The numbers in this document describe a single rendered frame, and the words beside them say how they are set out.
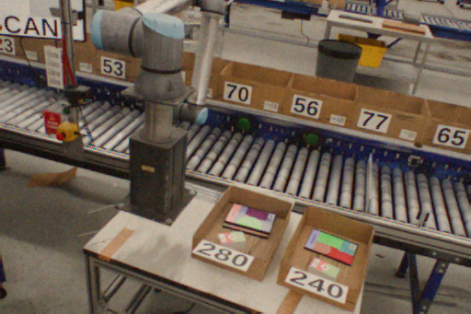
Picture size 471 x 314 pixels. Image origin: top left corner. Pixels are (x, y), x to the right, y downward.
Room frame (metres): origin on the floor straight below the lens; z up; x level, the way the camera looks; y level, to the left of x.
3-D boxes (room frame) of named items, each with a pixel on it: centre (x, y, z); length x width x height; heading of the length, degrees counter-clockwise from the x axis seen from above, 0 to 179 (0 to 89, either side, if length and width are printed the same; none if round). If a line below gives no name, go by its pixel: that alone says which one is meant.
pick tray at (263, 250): (1.37, -0.05, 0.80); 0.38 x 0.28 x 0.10; 163
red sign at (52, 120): (1.92, 0.93, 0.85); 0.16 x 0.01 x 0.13; 78
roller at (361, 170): (1.91, -0.62, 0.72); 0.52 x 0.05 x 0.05; 168
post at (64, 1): (1.93, 0.85, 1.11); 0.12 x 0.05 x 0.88; 78
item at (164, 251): (1.35, -0.03, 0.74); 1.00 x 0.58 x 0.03; 74
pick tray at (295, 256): (1.28, -0.37, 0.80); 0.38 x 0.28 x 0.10; 162
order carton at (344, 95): (2.41, -0.42, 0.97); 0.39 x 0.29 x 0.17; 78
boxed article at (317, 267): (1.21, -0.35, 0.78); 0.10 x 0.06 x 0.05; 62
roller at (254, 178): (2.01, -0.11, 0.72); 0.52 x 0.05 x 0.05; 168
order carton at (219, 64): (2.57, 0.35, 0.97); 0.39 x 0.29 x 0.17; 78
